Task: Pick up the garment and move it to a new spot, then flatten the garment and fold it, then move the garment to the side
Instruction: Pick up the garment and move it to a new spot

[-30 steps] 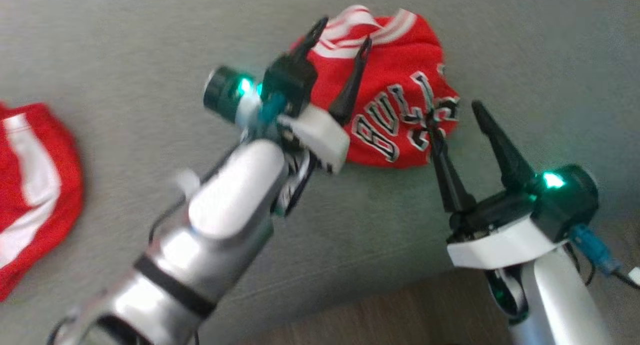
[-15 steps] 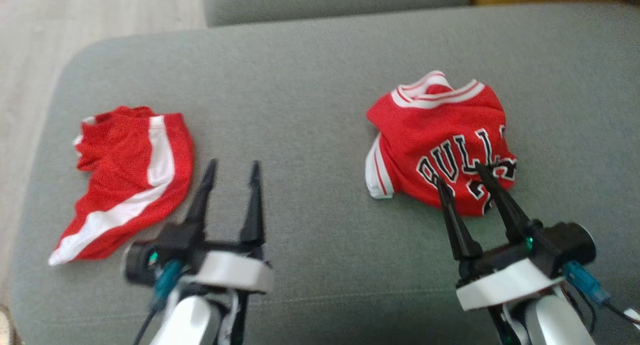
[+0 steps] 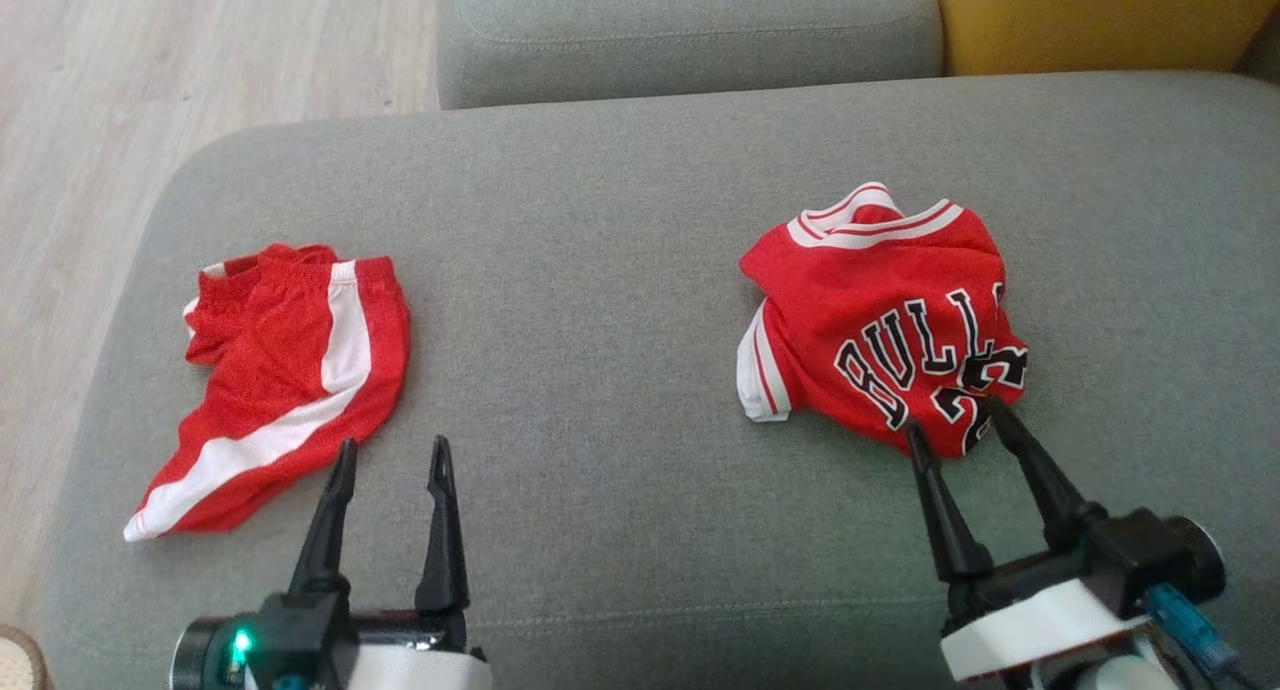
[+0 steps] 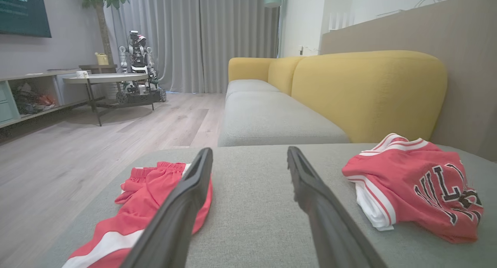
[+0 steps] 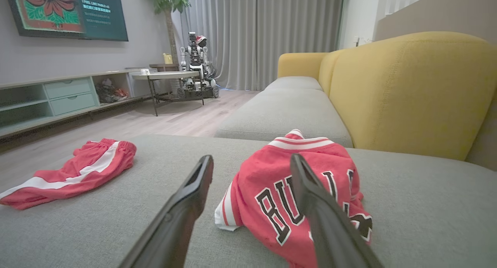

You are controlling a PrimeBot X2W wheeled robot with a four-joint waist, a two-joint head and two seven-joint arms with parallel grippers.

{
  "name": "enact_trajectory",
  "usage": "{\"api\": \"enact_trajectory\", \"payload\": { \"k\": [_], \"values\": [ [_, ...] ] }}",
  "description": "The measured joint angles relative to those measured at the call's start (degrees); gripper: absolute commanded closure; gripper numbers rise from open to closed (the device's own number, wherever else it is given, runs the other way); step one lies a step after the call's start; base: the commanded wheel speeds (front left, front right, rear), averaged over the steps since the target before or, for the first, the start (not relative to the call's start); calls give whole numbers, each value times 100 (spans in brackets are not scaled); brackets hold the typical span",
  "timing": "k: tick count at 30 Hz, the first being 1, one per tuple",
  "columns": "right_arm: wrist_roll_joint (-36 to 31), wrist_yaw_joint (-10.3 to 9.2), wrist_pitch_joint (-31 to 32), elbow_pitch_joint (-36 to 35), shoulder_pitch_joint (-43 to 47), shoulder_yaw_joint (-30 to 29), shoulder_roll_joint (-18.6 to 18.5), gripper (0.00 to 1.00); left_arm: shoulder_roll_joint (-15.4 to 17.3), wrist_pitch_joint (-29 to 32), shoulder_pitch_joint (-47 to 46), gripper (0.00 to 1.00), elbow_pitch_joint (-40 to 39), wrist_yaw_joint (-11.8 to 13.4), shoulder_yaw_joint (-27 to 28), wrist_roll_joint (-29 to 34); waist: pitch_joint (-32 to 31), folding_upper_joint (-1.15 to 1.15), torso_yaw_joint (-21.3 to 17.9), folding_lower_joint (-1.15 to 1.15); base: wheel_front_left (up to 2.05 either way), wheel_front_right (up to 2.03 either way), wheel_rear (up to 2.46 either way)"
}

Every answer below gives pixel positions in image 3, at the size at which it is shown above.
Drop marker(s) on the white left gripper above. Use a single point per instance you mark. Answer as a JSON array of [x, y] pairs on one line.
[[420, 665]]

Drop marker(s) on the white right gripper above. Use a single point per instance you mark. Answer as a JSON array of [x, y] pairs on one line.
[[1040, 620]]

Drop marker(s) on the red shorts with white stripe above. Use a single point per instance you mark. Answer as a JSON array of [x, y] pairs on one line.
[[260, 340]]

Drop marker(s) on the red Bulls basketball jersey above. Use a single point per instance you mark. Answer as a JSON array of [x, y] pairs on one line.
[[880, 280]]

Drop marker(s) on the large grey sofa ottoman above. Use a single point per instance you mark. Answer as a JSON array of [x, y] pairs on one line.
[[600, 320]]

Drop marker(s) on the beige patterned floor mat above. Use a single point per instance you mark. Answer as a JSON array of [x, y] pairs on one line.
[[15, 665]]

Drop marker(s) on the wide yellow sofa back cushion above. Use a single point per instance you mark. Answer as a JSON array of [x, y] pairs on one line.
[[1090, 20]]

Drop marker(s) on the grey sofa seat cushion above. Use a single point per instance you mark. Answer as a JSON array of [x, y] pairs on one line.
[[690, 30]]

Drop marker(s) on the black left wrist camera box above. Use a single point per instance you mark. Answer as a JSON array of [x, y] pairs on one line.
[[300, 635]]

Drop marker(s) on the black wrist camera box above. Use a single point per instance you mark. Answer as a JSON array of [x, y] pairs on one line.
[[300, 635], [1135, 555]]

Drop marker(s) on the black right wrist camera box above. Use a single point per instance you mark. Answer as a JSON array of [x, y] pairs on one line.
[[1135, 555]]

